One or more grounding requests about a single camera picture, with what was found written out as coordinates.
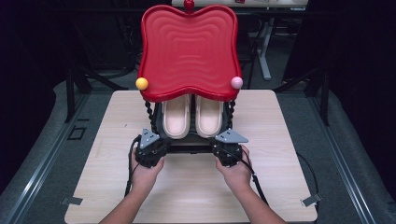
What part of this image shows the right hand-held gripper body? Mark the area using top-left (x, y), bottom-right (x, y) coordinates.
top-left (213, 128), bottom-right (249, 169)

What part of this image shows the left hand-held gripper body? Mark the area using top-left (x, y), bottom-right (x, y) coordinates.
top-left (134, 128), bottom-right (171, 169)

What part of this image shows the cream clog shoe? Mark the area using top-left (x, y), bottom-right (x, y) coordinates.
top-left (194, 94), bottom-right (224, 139)
top-left (161, 93), bottom-right (191, 140)

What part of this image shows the red and black shoe rack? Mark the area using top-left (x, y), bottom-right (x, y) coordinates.
top-left (134, 0), bottom-right (244, 155)

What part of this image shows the person's left hand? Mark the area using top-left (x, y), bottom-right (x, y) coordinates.
top-left (130, 147), bottom-right (165, 191)

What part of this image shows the person's right hand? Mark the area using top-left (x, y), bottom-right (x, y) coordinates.
top-left (215, 145), bottom-right (253, 192)

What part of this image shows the black metal stand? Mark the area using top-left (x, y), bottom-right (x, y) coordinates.
top-left (64, 65), bottom-right (129, 124)
top-left (273, 65), bottom-right (332, 127)

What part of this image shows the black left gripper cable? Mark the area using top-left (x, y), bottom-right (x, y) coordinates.
top-left (123, 133), bottom-right (142, 198)

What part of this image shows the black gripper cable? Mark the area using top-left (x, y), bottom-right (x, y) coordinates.
top-left (240, 148), bottom-right (321, 208)
top-left (123, 133), bottom-right (142, 198)

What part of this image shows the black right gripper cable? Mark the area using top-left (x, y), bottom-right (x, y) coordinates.
top-left (240, 148), bottom-right (321, 208)

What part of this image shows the black floor socket frame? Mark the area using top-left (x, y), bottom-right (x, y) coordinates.
top-left (66, 125), bottom-right (88, 141)

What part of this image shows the grey metal floor rail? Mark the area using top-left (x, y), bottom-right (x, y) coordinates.
top-left (0, 92), bottom-right (92, 224)
top-left (306, 92), bottom-right (378, 224)

